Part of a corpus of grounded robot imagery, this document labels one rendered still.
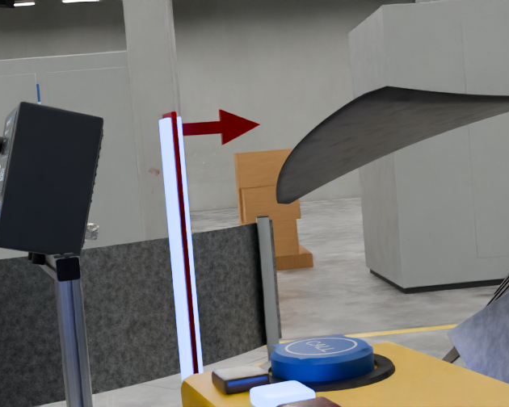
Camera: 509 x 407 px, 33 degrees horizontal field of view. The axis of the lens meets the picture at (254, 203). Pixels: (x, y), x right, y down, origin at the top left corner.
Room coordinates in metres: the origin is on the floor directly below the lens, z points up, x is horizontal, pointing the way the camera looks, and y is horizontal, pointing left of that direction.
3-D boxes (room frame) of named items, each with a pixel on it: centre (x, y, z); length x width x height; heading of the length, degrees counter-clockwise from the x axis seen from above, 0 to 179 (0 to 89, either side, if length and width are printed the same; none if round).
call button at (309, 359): (0.33, -0.02, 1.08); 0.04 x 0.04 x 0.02
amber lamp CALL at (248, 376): (0.32, 0.01, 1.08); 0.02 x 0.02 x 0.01; 20
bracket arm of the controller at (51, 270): (1.16, 0.27, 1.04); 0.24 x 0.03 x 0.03; 20
